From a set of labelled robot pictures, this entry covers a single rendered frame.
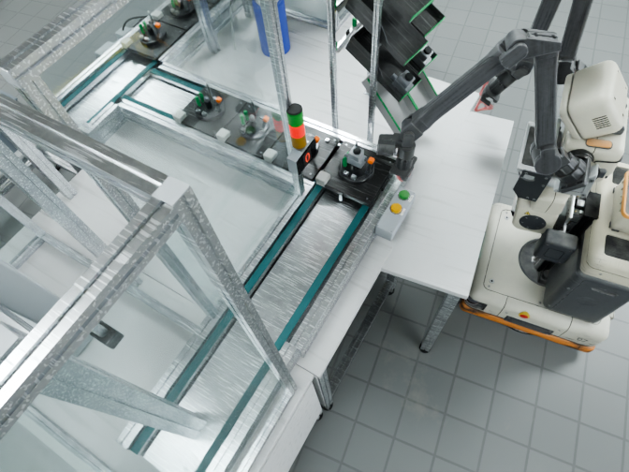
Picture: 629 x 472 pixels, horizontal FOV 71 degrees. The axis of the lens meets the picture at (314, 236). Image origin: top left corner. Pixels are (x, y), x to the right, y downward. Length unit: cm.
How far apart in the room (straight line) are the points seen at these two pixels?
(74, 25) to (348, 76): 169
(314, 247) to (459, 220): 59
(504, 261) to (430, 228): 76
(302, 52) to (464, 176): 109
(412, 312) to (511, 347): 54
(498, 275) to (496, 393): 59
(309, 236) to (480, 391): 128
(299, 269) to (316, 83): 104
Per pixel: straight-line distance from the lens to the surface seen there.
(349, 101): 219
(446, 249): 175
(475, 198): 190
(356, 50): 172
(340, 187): 172
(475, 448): 245
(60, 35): 79
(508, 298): 238
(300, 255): 164
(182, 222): 51
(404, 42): 167
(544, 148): 152
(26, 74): 77
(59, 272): 202
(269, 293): 159
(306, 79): 233
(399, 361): 245
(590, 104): 161
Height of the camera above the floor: 237
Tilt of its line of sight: 60 degrees down
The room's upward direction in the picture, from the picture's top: 8 degrees counter-clockwise
